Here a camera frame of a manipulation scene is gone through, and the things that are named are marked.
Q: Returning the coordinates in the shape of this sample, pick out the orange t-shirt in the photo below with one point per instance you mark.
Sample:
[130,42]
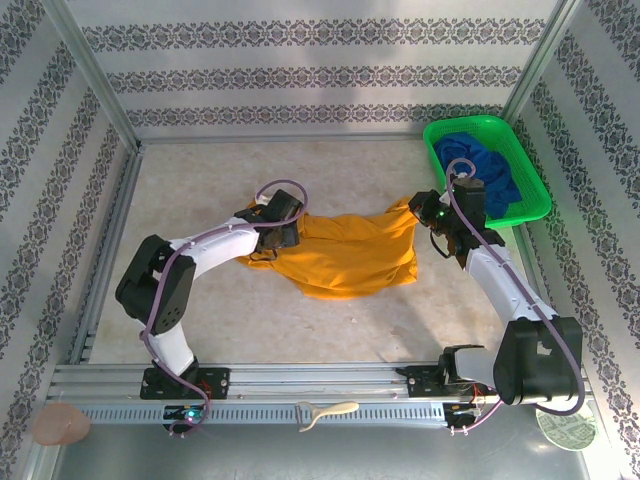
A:
[350,250]

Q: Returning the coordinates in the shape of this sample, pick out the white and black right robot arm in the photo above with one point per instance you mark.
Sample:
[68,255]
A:
[495,280]

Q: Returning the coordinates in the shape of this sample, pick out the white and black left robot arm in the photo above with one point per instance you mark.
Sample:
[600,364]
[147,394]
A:
[220,245]

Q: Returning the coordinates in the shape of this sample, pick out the blue cloth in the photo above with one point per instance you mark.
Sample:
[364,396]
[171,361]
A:
[500,175]

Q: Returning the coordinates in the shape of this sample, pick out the green plastic mesh basket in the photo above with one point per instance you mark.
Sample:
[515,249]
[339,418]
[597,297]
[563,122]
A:
[520,150]

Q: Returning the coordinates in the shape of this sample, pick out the small circuit board green light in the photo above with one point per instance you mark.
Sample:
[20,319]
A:
[187,414]

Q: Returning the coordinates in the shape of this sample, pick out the green patterned round disc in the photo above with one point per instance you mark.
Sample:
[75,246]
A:
[570,432]

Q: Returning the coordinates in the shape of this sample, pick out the pink round disc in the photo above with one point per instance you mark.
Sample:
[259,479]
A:
[60,425]

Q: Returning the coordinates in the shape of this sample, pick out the aluminium frame post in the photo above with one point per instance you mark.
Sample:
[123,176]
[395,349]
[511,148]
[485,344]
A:
[537,55]
[90,65]

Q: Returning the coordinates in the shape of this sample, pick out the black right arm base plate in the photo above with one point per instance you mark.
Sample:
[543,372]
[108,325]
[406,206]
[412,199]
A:
[420,382]

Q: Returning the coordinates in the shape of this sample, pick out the long aluminium base rail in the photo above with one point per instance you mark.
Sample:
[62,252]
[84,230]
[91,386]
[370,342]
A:
[310,380]

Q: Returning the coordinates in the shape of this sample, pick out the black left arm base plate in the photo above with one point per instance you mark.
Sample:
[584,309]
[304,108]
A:
[217,382]

